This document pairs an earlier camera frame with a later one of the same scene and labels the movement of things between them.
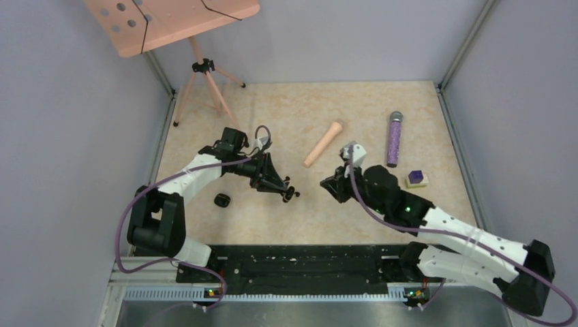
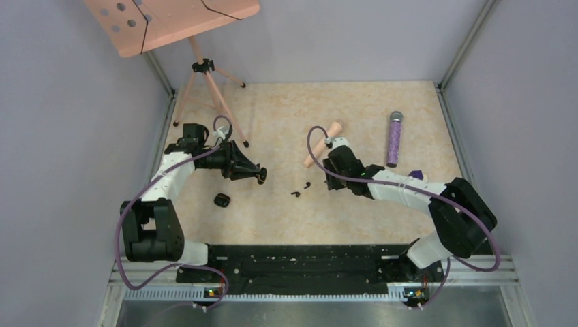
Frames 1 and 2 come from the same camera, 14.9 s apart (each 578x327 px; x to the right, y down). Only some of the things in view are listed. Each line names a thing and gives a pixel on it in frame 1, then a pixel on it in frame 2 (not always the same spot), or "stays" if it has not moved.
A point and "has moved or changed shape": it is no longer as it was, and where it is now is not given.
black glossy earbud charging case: [289, 194] has moved or changed shape
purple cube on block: [416, 176] stays
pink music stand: [135, 26] stays
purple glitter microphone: [394, 138] stays
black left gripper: [266, 177] → [236, 165]
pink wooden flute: [337, 127] stays
